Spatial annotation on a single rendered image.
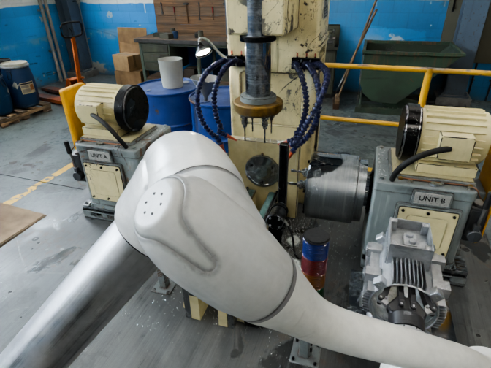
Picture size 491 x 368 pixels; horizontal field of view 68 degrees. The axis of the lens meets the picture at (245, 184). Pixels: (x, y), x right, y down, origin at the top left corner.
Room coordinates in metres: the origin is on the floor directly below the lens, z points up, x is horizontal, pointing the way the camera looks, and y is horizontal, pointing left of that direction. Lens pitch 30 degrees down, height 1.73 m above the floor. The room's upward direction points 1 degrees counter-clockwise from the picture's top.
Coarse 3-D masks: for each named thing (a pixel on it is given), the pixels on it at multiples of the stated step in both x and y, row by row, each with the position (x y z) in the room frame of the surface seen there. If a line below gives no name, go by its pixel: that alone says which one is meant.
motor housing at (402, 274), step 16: (384, 256) 0.74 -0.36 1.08; (384, 272) 0.68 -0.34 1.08; (400, 272) 0.65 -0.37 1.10; (416, 272) 0.65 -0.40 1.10; (432, 272) 0.68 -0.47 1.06; (368, 288) 0.65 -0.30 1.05; (416, 288) 0.61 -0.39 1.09; (368, 304) 0.64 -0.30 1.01; (384, 320) 0.64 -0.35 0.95; (432, 320) 0.60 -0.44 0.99
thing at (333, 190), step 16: (320, 160) 1.15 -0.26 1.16; (336, 160) 1.14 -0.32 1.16; (352, 160) 1.13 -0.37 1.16; (304, 176) 1.24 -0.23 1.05; (320, 176) 1.09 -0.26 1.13; (336, 176) 1.08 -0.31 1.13; (352, 176) 1.07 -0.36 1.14; (368, 176) 1.14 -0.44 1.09; (304, 192) 1.09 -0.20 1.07; (320, 192) 1.06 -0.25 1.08; (336, 192) 1.05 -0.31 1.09; (352, 192) 1.04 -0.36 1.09; (304, 208) 1.08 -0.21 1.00; (320, 208) 1.06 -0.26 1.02; (336, 208) 1.04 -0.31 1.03; (352, 208) 1.02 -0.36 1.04
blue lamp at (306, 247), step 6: (306, 246) 0.64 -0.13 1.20; (312, 246) 0.63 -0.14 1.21; (318, 246) 0.62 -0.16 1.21; (324, 246) 0.63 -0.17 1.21; (306, 252) 0.63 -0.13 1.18; (312, 252) 0.63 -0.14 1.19; (318, 252) 0.62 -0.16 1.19; (324, 252) 0.63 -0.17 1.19; (312, 258) 0.62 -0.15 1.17; (318, 258) 0.62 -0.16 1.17; (324, 258) 0.63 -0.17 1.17
